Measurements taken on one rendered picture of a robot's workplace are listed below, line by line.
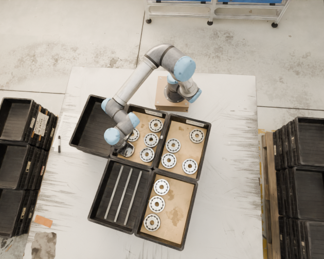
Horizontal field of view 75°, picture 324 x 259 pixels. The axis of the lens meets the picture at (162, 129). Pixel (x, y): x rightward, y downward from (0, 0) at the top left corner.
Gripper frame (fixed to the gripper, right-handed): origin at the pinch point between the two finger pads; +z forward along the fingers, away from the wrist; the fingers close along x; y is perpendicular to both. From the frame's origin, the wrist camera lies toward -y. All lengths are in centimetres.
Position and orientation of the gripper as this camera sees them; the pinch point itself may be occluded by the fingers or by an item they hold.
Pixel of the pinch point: (127, 147)
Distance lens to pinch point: 137.4
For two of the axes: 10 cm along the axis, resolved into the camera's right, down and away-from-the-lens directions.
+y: -3.7, 8.9, -2.6
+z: 0.5, 3.0, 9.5
